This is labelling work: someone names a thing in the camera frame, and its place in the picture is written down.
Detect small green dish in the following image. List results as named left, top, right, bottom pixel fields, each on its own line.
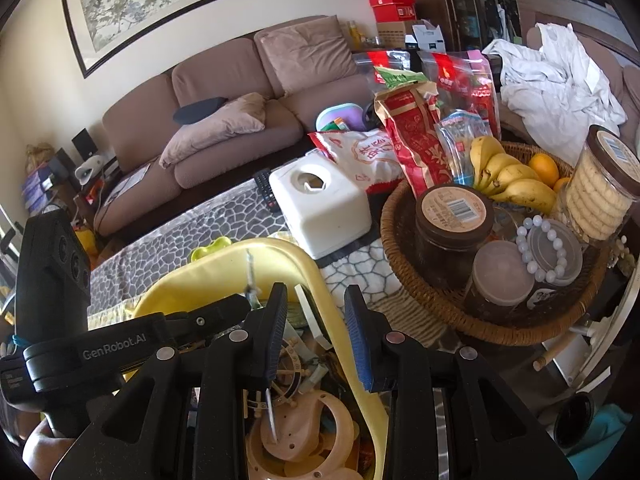
left=189, top=239, right=233, bottom=265

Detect red box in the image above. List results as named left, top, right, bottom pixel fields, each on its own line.
left=369, top=0, right=416, bottom=23

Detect yellow plastic basin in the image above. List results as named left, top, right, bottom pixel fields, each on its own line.
left=122, top=237, right=391, bottom=480

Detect dark blue cushion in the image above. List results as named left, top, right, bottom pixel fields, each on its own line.
left=172, top=97, right=226, bottom=125

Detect black cup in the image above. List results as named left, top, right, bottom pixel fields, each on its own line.
left=552, top=392, right=597, bottom=450

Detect brown armchair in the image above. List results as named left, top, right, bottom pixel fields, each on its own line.
left=515, top=0, right=640, bottom=161

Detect pale bead bracelet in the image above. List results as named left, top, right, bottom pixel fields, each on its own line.
left=515, top=215, right=571, bottom=283

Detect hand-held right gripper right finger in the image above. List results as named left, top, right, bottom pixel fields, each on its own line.
left=344, top=284, right=581, bottom=480

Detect woven straw mat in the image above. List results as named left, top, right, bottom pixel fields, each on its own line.
left=370, top=285, right=451, bottom=348

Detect grey patterned cloth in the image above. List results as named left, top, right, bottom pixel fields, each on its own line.
left=87, top=175, right=401, bottom=321

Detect beige flat pillow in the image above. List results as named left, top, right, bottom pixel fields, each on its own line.
left=159, top=92, right=267, bottom=168

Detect green snack bag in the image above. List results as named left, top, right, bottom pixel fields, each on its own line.
left=377, top=67, right=431, bottom=88

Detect white open box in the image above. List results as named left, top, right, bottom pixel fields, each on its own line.
left=405, top=20, right=447, bottom=53

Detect blue zip bag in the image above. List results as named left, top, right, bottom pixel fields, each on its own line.
left=434, top=110, right=488, bottom=186

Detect beige square cushion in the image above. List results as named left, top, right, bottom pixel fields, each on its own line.
left=254, top=16, right=358, bottom=96

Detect white tissue box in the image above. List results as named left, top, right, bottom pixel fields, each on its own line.
left=269, top=152, right=373, bottom=260

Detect grey lid jar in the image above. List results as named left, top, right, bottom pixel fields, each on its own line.
left=525, top=217, right=585, bottom=311

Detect clear red snack bag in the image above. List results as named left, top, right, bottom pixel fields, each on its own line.
left=355, top=50, right=411, bottom=86
left=419, top=50, right=502, bottom=138

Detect white clothes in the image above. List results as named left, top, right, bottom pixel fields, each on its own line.
left=482, top=22, right=628, bottom=148

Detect bunch of bananas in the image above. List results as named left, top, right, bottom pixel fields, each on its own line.
left=469, top=135, right=558, bottom=216

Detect beige plastic toy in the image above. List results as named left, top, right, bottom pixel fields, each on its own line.
left=247, top=387, right=361, bottom=480

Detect brown lid jar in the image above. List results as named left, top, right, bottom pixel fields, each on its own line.
left=414, top=185, right=496, bottom=291

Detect translucent lid jar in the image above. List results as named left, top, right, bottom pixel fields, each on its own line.
left=462, top=240, right=536, bottom=323

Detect wooden stick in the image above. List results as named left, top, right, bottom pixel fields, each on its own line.
left=532, top=332, right=581, bottom=372

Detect yellow plastic bag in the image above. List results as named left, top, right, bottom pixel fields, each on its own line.
left=74, top=225, right=101, bottom=257

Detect white handheld device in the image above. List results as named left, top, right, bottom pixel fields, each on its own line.
left=74, top=156, right=107, bottom=183

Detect cardboard box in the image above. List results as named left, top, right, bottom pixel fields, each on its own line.
left=376, top=20, right=416, bottom=50

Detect papers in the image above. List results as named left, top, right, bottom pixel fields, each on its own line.
left=102, top=165, right=151, bottom=198

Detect person's left hand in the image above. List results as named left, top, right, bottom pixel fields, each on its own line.
left=22, top=412, right=93, bottom=480

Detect clear cookie jar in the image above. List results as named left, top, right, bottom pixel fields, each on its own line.
left=562, top=125, right=640, bottom=243

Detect gold ornament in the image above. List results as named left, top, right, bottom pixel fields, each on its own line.
left=240, top=332, right=321, bottom=411

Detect black speaker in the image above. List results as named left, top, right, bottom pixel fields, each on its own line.
left=71, top=128, right=95, bottom=158

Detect stack of blue boxes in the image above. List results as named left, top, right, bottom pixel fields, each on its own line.
left=21, top=165, right=56, bottom=211

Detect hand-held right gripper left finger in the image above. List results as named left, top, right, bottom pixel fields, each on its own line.
left=50, top=282, right=290, bottom=480

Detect wicker basket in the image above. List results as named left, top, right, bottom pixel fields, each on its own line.
left=380, top=141, right=612, bottom=347

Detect brown sofa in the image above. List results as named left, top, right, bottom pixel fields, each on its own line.
left=92, top=15, right=401, bottom=236

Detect framed painting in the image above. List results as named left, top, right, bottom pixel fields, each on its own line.
left=61, top=0, right=291, bottom=80

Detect purple container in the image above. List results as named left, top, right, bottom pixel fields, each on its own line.
left=315, top=102, right=365, bottom=133

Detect black remote control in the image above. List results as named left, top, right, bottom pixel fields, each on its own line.
left=252, top=170, right=281, bottom=212

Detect teal cloth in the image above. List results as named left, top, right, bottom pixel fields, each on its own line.
left=567, top=402, right=636, bottom=471

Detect dark wooden cabinet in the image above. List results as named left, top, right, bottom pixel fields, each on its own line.
left=404, top=0, right=483, bottom=53

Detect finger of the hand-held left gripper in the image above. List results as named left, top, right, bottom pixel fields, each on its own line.
left=162, top=294, right=251, bottom=333

